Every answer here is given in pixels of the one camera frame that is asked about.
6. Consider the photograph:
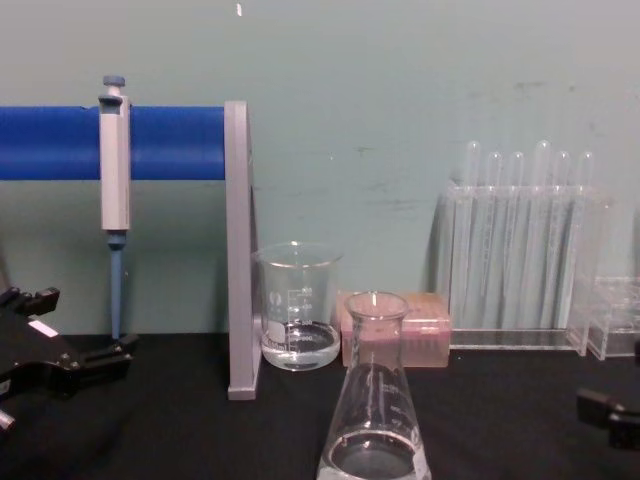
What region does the tall clear acrylic tube rack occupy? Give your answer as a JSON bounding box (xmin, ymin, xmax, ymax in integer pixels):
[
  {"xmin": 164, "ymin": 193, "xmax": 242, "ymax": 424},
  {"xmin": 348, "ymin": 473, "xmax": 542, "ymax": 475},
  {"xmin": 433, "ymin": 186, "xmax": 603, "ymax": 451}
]
[{"xmin": 446, "ymin": 183, "xmax": 617, "ymax": 357}]

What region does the black table cloth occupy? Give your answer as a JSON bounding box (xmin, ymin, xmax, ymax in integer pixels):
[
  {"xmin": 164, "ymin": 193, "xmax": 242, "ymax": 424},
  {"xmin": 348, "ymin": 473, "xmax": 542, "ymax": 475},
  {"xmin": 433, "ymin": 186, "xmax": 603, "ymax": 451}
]
[{"xmin": 0, "ymin": 332, "xmax": 640, "ymax": 480}]

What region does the pink pipette tip box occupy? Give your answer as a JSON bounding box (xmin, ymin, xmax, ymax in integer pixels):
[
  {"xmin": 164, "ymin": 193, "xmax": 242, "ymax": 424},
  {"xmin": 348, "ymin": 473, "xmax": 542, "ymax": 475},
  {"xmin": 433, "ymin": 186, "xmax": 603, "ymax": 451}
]
[{"xmin": 335, "ymin": 290, "xmax": 451, "ymax": 369}]

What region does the grey and blue pipette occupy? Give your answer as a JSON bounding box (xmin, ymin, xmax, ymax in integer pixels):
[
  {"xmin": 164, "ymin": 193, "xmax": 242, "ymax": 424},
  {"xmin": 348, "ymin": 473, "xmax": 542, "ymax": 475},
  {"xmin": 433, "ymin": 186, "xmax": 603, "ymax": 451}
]
[{"xmin": 98, "ymin": 74, "xmax": 132, "ymax": 342}]

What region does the clear glass test tube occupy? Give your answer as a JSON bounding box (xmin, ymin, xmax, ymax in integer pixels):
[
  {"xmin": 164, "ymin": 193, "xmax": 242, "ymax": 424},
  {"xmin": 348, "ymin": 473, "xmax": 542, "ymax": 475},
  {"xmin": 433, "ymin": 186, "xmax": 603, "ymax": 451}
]
[
  {"xmin": 532, "ymin": 139, "xmax": 554, "ymax": 326},
  {"xmin": 552, "ymin": 150, "xmax": 574, "ymax": 326},
  {"xmin": 482, "ymin": 151, "xmax": 504, "ymax": 326},
  {"xmin": 462, "ymin": 140, "xmax": 484, "ymax": 326},
  {"xmin": 504, "ymin": 151, "xmax": 526, "ymax": 326}
]

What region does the low clear acrylic rack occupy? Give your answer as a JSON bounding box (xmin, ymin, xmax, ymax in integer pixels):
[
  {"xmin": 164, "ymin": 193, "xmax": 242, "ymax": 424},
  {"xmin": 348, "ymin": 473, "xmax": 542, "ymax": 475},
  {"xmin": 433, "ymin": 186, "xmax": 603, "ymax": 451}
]
[{"xmin": 587, "ymin": 274, "xmax": 640, "ymax": 360}]

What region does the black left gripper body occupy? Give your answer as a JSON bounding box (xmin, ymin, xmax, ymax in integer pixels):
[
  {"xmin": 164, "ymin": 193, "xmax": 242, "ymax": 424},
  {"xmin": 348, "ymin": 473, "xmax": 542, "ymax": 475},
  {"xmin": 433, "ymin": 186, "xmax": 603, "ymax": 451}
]
[{"xmin": 0, "ymin": 304, "xmax": 69, "ymax": 400}]

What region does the glass conical flask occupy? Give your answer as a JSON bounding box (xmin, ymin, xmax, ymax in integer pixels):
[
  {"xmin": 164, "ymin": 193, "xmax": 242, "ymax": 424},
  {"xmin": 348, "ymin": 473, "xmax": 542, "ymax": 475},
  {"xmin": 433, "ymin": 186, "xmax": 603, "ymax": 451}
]
[{"xmin": 317, "ymin": 289, "xmax": 432, "ymax": 480}]

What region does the grey pipette stand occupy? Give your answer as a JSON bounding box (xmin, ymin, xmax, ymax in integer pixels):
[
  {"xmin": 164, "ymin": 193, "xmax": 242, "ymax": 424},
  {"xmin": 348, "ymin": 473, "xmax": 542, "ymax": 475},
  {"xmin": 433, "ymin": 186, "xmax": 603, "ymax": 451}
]
[{"xmin": 0, "ymin": 100, "xmax": 262, "ymax": 402}]

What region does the glass beaker with water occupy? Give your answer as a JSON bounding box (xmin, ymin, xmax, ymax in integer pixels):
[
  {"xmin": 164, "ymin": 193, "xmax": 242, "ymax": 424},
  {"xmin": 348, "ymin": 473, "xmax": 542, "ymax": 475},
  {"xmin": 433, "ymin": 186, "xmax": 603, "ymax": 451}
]
[{"xmin": 252, "ymin": 241, "xmax": 346, "ymax": 371}]

